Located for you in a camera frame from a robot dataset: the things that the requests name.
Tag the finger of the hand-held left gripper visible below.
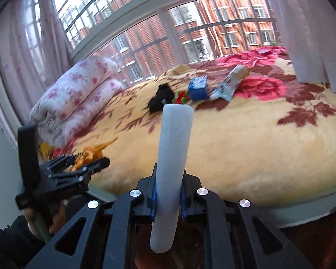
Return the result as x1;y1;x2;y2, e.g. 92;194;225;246
73;158;111;187
46;155;83;176

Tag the folded floral quilt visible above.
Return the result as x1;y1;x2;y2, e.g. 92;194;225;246
29;56;126;149

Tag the red brick building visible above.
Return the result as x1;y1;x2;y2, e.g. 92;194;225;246
53;0;279;86

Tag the sheer pink curtain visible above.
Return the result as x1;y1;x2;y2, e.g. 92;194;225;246
0;0;73;143

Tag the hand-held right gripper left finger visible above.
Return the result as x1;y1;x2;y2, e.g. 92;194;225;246
25;164;157;269

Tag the yellow orange toy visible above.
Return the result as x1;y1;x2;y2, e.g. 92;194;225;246
39;139;118;173

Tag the white window frame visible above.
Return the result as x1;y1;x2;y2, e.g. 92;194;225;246
49;0;280;87

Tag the white curtain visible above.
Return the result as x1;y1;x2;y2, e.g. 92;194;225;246
256;0;336;96

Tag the person's left hand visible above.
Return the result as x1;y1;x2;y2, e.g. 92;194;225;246
24;199;66;239

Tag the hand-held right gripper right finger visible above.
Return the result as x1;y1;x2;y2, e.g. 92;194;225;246
181;169;314;269

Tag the white foam tube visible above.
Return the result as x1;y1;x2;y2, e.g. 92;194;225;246
150;104;193;254

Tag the yellow floral plush blanket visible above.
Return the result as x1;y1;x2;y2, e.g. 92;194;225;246
39;46;336;210

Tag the black cloth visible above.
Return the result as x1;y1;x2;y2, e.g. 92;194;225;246
148;83;175;115

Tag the person's left forearm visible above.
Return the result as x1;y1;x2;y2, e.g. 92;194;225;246
0;216;45;269

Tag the blue carton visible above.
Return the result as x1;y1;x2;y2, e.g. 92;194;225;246
187;76;209;101

